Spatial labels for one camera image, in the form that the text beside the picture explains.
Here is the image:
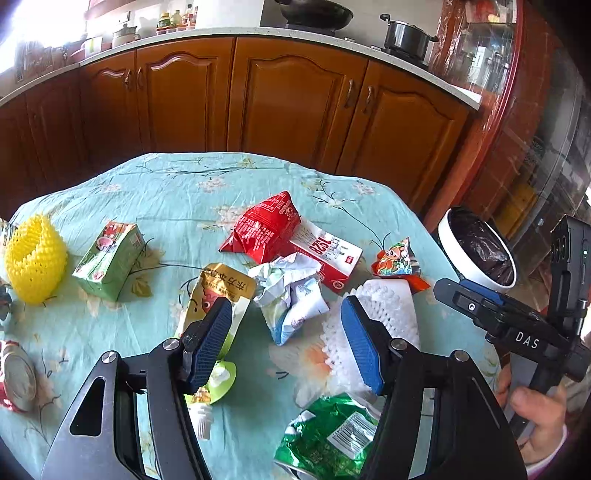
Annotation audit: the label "white foam fruit net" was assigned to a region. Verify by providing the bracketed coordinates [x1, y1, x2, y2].
[295, 280, 420, 407]

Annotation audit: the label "person's right hand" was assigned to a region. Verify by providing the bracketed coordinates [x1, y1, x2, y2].
[496, 364, 567, 475]

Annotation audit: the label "green foil snack bag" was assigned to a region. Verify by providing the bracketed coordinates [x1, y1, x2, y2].
[273, 393, 378, 479]

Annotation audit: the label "seasoning bottles on counter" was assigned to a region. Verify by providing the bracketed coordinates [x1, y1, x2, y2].
[156, 3, 198, 35]

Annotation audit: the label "green drink carton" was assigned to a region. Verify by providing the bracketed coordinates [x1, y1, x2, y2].
[72, 221, 145, 302]

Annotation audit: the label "red white milk carton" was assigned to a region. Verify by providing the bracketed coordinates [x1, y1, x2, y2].
[290, 218, 363, 293]

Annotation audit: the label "red framed glass door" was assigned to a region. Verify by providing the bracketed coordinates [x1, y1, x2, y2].
[424, 1, 590, 286]

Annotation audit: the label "yellow foam fruit net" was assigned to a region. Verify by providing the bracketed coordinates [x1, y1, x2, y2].
[4, 215, 68, 305]

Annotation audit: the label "white paper wrapper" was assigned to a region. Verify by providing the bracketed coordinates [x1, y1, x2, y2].
[247, 252, 329, 346]

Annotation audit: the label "floral teal tablecloth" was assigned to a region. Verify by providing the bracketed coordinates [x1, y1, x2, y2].
[0, 150, 502, 480]

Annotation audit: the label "white trash bin black bag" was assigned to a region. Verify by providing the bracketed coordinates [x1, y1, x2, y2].
[437, 206, 518, 293]

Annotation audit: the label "yellow green drink pouch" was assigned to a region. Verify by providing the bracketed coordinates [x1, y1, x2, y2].
[175, 263, 256, 440]

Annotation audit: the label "red snack bag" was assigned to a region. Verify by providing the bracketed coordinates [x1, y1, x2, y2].
[218, 191, 301, 264]

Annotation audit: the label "orange cartoon snack packet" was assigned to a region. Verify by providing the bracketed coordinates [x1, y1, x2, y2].
[372, 237, 431, 294]

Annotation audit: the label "black wok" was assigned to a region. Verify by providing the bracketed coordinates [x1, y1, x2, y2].
[276, 0, 353, 31]

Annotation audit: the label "wooden lower kitchen cabinets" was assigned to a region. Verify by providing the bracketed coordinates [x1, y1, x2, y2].
[1, 34, 472, 216]

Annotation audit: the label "black stock pot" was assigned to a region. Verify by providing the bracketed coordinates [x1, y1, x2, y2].
[380, 13, 439, 63]

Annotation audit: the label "opened tin can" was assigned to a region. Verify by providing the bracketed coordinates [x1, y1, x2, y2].
[1, 340, 37, 413]

